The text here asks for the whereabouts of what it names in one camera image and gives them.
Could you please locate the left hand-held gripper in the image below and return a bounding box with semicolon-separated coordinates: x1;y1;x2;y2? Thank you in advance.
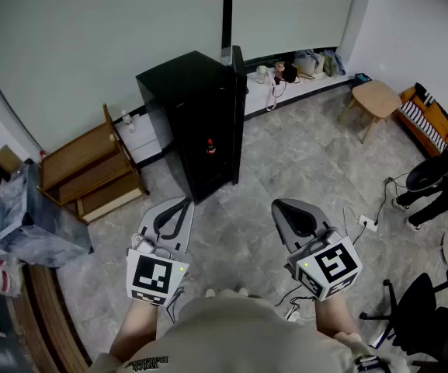
125;197;196;307

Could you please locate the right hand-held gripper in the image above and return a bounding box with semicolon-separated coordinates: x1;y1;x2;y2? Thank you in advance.
271;197;363;302

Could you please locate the person's right forearm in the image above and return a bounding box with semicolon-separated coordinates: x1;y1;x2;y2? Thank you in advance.
314;295;363;342

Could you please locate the person's left forearm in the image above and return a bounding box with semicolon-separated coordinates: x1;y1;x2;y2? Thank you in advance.
109;299;159;364

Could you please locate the grey marble floor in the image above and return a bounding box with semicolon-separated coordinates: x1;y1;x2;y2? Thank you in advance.
54;83;448;364

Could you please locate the white power strip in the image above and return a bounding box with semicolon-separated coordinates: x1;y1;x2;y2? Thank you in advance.
357;214;379;232

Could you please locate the white low ledge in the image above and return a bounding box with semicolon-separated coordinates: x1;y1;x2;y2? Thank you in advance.
113;66;359;167

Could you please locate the brown wooden shelf unit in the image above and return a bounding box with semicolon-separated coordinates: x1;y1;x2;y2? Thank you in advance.
37;103;150;225

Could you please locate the clear small bottle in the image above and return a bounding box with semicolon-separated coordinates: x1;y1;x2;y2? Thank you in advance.
120;110;137;134

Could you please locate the person's beige shirt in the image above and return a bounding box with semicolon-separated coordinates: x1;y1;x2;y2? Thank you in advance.
87;295;411;373

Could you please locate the light wooden stool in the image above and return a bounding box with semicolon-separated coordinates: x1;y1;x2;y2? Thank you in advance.
338;79;403;144

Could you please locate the orange sofa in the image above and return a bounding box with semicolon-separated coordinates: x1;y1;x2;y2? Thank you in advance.
396;82;448;158

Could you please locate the dark brown handbag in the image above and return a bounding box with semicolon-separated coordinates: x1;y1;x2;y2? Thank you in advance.
281;63;300;84

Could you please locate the brown wooden round table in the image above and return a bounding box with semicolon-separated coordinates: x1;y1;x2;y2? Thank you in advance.
21;264;92;373

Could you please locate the black-white striped cushion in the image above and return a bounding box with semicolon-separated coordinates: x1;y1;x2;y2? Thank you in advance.
400;99;448;153

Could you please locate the teal box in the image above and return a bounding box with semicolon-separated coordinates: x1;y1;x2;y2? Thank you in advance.
353;72;373;89

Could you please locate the white cloth bag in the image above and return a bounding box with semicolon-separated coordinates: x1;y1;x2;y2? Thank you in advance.
293;51;320;77

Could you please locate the green cloth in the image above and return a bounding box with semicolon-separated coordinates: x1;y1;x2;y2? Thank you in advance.
322;54;337;78

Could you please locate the blue cloth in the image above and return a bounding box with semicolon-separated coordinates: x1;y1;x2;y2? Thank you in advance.
324;48;347;76

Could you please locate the black office chair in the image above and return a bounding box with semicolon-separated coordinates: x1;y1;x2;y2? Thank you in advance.
359;267;448;364

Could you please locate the black-white patterned cushion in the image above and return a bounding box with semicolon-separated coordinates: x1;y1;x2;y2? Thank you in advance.
413;82;448;131

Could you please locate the white power cable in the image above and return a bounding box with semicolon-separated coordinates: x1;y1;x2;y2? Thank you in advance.
342;204;369;245

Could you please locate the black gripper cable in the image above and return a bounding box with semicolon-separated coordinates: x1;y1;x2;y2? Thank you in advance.
164;285;186;324

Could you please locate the black power cable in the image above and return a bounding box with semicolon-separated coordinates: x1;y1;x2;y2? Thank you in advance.
373;171;411;225

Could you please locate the pink bag strap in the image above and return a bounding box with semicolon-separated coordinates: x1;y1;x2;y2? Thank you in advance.
265;70;287;112

